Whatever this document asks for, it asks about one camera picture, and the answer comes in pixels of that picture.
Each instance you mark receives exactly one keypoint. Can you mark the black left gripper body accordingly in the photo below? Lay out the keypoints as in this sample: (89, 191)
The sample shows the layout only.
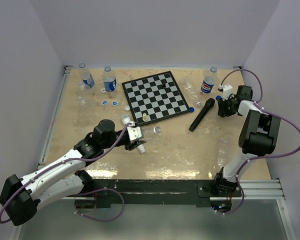
(122, 140)

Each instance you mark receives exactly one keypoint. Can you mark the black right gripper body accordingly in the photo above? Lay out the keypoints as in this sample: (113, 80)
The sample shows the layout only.
(229, 110)

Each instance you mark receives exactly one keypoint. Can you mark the crushed clear bottle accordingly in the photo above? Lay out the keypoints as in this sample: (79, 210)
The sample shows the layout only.
(151, 132)

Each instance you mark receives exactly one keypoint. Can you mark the Pepsi labelled bottle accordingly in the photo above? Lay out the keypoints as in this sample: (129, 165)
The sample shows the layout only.
(209, 79)

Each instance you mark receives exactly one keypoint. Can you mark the blue cap of clear bottle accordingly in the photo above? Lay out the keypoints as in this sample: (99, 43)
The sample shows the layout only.
(191, 109)

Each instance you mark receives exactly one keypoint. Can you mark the clear bottle without label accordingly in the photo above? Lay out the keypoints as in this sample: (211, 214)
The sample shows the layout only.
(190, 90)

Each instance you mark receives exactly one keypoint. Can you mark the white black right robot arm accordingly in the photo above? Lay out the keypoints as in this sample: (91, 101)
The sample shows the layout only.
(257, 138)

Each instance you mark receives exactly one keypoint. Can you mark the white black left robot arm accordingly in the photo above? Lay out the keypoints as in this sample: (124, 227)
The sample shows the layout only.
(22, 197)

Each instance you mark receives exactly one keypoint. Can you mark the clear unlabelled plastic bottle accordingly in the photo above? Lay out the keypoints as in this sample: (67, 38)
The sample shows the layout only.
(81, 100)

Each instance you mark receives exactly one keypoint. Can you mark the standing Pepsi bottle right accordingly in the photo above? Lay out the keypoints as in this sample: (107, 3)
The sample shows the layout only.
(109, 81)

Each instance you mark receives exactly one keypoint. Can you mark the standing pepsi bottle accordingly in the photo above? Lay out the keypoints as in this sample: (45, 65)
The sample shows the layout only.
(109, 81)
(86, 76)

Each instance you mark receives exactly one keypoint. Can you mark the standing Pepsi bottle left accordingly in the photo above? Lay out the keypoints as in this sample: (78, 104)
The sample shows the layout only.
(86, 76)

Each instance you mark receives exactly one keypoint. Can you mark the black toy microphone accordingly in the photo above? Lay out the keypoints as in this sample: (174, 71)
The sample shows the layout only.
(207, 106)

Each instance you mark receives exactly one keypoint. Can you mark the white toy microphone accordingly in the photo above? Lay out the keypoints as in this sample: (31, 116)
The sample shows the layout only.
(125, 119)

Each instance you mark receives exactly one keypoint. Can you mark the cream chess piece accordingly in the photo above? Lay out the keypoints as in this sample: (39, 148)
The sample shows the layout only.
(144, 117)

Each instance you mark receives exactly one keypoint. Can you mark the black and silver chessboard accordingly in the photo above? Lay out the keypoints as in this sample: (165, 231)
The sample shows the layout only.
(147, 95)

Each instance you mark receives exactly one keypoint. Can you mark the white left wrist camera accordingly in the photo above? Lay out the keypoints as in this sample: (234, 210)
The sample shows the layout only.
(135, 133)

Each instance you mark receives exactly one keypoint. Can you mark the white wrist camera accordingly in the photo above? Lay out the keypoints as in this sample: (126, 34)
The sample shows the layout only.
(135, 133)
(226, 90)

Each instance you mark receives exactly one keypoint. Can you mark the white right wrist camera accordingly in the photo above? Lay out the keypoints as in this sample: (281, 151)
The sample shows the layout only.
(226, 90)

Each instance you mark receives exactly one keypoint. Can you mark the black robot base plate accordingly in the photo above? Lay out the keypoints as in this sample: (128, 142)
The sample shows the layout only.
(153, 192)

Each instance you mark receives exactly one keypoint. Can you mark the small clear bottle near wall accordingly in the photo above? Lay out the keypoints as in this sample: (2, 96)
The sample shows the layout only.
(81, 88)

